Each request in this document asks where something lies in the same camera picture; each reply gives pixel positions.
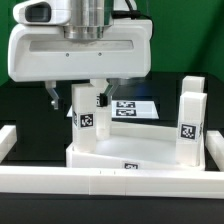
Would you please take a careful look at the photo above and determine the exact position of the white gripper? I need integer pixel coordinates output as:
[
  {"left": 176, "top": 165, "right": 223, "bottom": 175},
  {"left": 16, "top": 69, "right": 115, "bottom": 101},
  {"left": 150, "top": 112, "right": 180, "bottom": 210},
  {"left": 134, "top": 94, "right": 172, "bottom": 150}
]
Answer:
[{"left": 8, "top": 19, "right": 152, "bottom": 110}]

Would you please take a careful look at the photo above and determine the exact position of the white front fence wall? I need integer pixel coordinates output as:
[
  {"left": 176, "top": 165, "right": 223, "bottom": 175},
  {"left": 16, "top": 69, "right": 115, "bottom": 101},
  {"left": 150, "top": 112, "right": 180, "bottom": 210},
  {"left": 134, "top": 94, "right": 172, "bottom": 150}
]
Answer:
[{"left": 0, "top": 166, "right": 224, "bottom": 199}]

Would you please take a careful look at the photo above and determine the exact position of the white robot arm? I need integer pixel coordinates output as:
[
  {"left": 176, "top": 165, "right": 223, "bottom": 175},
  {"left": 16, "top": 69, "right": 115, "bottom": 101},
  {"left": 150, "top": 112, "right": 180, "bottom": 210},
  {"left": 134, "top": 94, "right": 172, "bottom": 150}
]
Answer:
[{"left": 8, "top": 0, "right": 153, "bottom": 105}]

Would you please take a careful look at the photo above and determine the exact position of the white desk top tray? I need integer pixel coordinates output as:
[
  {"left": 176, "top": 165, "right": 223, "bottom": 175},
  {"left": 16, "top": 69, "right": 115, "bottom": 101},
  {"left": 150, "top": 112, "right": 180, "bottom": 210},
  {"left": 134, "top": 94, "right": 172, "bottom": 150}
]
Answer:
[{"left": 66, "top": 122, "right": 205, "bottom": 171}]

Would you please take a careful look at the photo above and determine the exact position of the white fence wall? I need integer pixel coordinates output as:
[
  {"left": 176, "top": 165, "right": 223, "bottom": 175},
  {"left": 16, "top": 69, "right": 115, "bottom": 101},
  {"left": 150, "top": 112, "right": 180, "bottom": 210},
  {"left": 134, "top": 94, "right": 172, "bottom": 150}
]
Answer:
[
  {"left": 0, "top": 125, "right": 17, "bottom": 163},
  {"left": 205, "top": 131, "right": 224, "bottom": 172},
  {"left": 0, "top": 166, "right": 224, "bottom": 199}
]

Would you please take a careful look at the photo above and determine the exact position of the white left fence wall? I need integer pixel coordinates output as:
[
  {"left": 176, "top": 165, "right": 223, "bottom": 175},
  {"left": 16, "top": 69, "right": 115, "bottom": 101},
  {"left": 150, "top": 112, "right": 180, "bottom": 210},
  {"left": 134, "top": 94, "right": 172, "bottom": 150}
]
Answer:
[{"left": 0, "top": 125, "right": 17, "bottom": 163}]

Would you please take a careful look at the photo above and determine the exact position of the white marker base plate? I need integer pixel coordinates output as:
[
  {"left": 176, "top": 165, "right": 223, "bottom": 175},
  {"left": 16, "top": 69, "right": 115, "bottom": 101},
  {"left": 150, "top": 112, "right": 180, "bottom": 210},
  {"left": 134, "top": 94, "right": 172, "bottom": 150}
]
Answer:
[{"left": 67, "top": 100, "right": 159, "bottom": 119}]

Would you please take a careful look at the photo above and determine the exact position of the white right fence wall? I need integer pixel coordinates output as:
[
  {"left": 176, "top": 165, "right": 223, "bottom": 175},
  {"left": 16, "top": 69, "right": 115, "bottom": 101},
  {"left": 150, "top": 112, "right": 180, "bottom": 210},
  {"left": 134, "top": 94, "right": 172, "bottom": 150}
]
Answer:
[{"left": 205, "top": 131, "right": 224, "bottom": 172}]

